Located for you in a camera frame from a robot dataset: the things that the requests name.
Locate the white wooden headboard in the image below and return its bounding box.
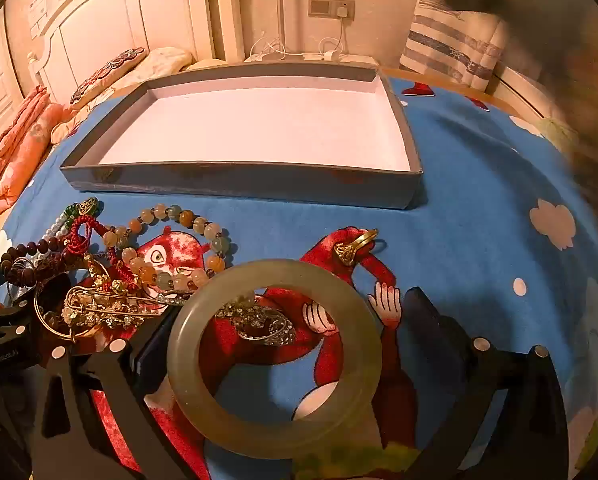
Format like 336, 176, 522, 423
26, 0, 244, 106

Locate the cream crumpled cloth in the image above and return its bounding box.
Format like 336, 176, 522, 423
129, 47, 194, 86

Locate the pale green jade bangle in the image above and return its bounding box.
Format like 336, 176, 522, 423
166, 258, 384, 453

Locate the pink folded quilt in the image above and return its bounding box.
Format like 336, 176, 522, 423
0, 85, 74, 223

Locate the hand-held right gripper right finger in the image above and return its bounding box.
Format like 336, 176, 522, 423
403, 285, 570, 480

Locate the gold ring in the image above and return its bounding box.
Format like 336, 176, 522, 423
334, 228, 380, 264

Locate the blue printed blanket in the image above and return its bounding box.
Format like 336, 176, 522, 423
0, 77, 598, 480

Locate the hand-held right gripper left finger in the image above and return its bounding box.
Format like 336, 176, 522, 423
33, 304, 182, 480

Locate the white nightstand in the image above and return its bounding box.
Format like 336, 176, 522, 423
244, 51, 380, 66

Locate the dark red bead bracelet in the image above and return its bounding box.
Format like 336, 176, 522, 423
1, 237, 70, 286

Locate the white pearl necklace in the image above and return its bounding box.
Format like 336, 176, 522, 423
43, 214, 76, 247

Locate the white charger cable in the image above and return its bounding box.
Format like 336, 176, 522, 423
321, 19, 348, 57

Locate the wall socket panel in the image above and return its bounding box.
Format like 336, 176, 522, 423
307, 0, 356, 21

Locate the multicolour agate bead bracelet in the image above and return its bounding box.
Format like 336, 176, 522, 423
103, 203, 232, 291

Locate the embroidered pillow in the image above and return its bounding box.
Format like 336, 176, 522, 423
70, 47, 147, 111

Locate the grey shallow box tray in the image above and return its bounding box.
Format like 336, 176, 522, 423
60, 61, 424, 210

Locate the gold filigree brooch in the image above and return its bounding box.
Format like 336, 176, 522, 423
63, 284, 190, 332

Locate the yellow pillow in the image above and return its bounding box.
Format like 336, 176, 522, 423
186, 58, 228, 72

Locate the red knotted cord ornament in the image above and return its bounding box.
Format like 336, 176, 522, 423
61, 197, 144, 301

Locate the thin gold bangle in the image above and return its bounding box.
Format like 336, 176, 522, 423
33, 260, 110, 342

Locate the striped curtain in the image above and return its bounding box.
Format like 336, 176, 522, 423
399, 0, 507, 93

